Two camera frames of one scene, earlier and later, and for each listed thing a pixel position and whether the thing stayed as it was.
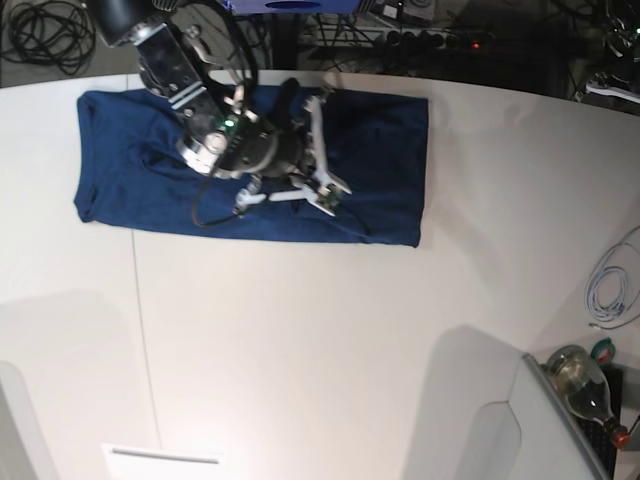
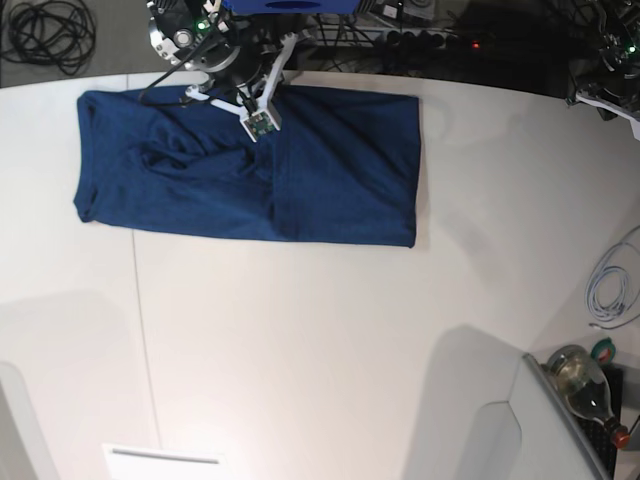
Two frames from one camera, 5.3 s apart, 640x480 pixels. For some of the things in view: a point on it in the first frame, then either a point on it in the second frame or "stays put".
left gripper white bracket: (612, 91) to (632, 115)
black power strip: (425, 40) stays put
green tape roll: (603, 350) stays put
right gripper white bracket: (329, 186) to (262, 119)
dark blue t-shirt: (373, 147) stays put
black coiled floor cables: (51, 32) stays put
